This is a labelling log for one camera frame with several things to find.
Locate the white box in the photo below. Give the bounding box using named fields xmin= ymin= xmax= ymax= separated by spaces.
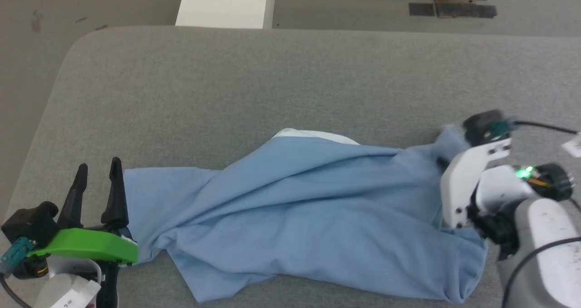
xmin=175 ymin=0 xmax=276 ymax=30

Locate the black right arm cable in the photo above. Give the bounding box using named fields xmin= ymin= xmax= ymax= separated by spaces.
xmin=490 ymin=119 xmax=581 ymax=138

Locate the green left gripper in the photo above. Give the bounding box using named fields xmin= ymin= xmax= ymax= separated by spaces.
xmin=27 ymin=157 xmax=139 ymax=266

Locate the white cable label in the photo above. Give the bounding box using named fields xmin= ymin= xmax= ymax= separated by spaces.
xmin=48 ymin=278 xmax=101 ymax=308
xmin=562 ymin=133 xmax=581 ymax=158

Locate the grey fabric sofa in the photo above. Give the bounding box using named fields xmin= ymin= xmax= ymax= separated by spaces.
xmin=0 ymin=25 xmax=581 ymax=308

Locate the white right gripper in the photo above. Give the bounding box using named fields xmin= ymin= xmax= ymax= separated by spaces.
xmin=439 ymin=138 xmax=512 ymax=230

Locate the large black floor plate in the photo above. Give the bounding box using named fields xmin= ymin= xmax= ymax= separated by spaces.
xmin=435 ymin=0 xmax=497 ymax=19

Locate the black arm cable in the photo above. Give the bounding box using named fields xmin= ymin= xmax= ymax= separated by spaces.
xmin=0 ymin=237 xmax=37 ymax=308
xmin=490 ymin=119 xmax=581 ymax=138

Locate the light blue shirt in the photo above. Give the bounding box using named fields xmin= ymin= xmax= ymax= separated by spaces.
xmin=123 ymin=124 xmax=488 ymax=304

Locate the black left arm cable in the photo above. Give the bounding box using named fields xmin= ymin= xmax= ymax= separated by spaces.
xmin=0 ymin=237 xmax=37 ymax=308

